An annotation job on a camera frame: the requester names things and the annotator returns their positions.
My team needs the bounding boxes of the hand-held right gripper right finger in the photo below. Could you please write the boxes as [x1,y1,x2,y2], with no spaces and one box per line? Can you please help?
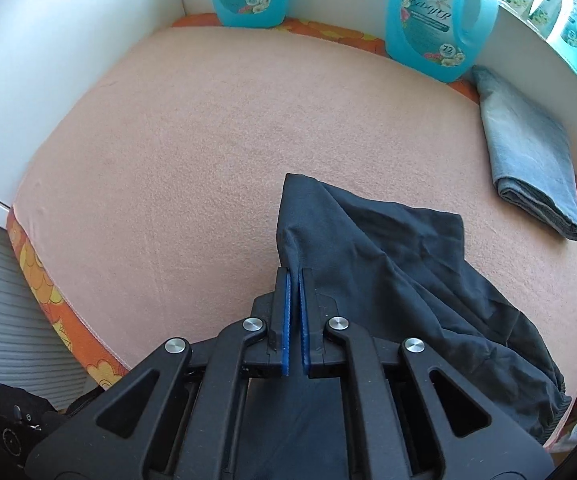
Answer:
[299,267,555,480]

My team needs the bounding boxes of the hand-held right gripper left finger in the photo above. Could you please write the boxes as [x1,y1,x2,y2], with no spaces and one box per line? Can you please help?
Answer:
[24,266,292,480]

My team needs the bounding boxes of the black pants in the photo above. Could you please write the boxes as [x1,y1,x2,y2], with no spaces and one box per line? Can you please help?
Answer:
[233,172,573,480]

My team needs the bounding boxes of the pink blanket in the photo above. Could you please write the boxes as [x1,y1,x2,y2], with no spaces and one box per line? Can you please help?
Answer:
[11,25,577,453]

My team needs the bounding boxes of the orange floral bed sheet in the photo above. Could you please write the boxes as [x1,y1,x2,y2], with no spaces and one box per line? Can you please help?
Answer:
[6,14,577,391]

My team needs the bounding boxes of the white ribbed radiator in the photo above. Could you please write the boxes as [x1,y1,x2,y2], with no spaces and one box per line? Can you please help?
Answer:
[0,205,100,411]

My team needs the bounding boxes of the folded grey-blue cloth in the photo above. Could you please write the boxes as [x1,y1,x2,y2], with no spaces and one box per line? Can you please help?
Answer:
[471,65,577,242]

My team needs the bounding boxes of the person's black jacket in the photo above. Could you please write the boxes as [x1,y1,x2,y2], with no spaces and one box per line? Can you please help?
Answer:
[0,382,100,463]

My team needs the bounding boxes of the white surround board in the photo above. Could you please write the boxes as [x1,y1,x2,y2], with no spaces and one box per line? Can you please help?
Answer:
[0,0,577,211]

